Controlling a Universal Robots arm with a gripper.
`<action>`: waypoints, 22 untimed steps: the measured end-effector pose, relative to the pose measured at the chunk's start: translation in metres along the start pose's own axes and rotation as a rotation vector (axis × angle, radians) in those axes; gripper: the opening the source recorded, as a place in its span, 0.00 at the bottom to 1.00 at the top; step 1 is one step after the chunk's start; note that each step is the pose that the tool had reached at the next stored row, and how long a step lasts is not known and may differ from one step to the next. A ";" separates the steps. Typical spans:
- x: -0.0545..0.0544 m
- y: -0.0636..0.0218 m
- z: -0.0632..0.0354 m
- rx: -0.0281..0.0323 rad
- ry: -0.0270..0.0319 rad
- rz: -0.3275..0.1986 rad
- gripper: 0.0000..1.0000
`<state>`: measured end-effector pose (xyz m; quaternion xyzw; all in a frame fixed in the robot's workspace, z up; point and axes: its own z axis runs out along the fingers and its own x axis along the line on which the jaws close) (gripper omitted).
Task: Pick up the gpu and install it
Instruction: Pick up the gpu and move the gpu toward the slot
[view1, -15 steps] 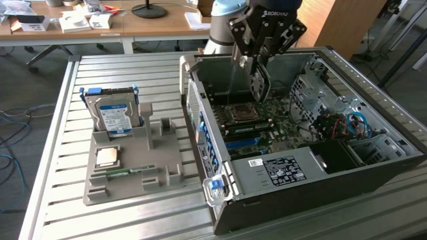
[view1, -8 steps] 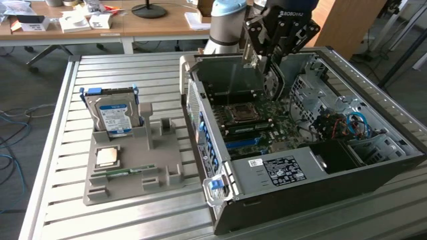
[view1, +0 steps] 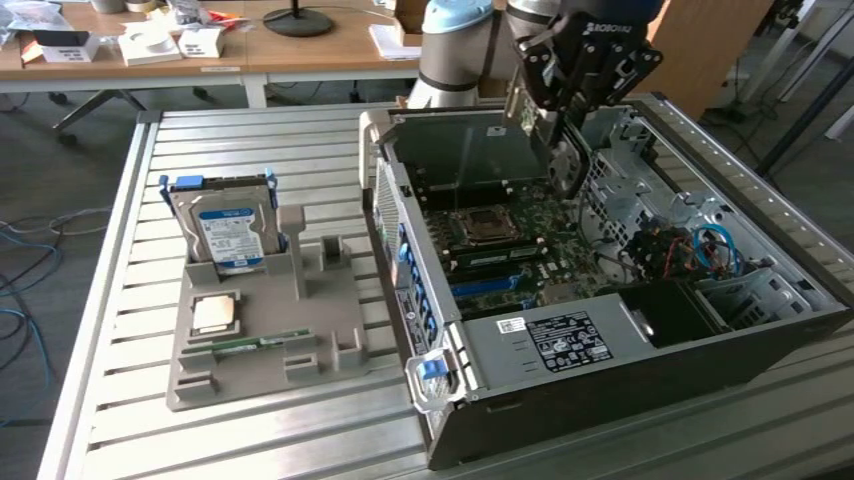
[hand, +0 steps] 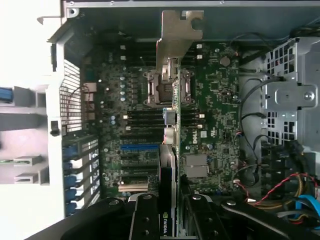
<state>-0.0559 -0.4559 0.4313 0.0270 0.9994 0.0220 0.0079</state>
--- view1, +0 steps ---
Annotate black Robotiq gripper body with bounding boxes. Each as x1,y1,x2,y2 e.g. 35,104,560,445
549,4,656,66

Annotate black Nvidia graphics card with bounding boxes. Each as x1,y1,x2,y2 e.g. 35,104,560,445
500,74,592,200

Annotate wooden cabinet panel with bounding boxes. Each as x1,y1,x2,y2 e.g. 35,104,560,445
643,0,779,121

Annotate white paper stack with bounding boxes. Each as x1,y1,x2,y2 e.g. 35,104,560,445
366,22,422,62

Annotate brown cardboard box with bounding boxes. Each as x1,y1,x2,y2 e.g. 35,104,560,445
390,0,429,35

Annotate silver metal disk bay cage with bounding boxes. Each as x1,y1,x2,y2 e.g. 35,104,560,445
577,103,676,236

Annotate black metal pole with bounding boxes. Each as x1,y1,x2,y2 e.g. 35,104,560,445
756,64,854,176

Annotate metal CPU socket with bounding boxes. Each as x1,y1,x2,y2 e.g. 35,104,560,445
449,204,521,246

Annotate green Dell motherboard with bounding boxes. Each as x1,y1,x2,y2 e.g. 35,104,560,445
425,179,625,321

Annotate green RAM stick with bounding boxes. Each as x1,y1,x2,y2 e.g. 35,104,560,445
454,245,540,266
180,327,314,357

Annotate black round lamp base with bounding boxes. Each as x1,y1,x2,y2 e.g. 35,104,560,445
261,0,334,39

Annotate blue expansion slot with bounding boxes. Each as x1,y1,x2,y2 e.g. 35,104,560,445
450,278,529,297

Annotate grey chipset heatsink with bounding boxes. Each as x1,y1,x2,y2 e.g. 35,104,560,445
537,284,583,307

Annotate black slot with blue latch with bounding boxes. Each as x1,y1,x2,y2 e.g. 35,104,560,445
458,297,540,314

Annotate small white carton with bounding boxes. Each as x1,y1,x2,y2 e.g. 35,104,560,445
177,27,225,59

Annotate hard disk in blue caddy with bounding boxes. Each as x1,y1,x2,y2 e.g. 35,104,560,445
157,168,289,276

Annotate grey power supply unit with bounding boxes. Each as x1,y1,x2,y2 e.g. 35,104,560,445
458,294,652,392

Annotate white box with tape roll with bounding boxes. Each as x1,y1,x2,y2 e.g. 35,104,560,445
117,20,184,67

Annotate blue case latch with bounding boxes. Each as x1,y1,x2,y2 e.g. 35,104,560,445
412,358,446,385

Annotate open black PC case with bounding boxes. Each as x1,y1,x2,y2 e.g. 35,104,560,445
356,92,854,471

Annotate wheeled desk foot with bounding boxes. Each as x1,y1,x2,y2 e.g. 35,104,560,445
50,89,149,147

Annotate silver CPU chip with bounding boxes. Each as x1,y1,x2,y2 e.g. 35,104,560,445
189,294,240,335

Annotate white box black lid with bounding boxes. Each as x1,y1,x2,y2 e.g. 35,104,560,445
30,29,101,64

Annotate grey plastic parts rack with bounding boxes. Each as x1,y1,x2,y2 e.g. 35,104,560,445
164,204,374,412

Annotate clear plastic bag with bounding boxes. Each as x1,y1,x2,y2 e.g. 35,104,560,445
0,0,75,32

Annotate black camera cable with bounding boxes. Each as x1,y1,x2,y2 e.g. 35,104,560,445
480,12,501,94

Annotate wooden desk white frame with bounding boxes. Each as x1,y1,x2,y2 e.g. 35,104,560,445
242,0,428,109
0,0,268,109

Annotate blue data wire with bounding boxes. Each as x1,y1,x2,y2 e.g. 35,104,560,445
689,225,747,281

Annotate red black internal wires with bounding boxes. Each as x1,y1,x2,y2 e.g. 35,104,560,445
625,224,741,281

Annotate grey floor cable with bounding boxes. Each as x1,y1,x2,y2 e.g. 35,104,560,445
0,207,111,236

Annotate blue floor cable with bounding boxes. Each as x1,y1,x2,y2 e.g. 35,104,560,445
0,227,58,429

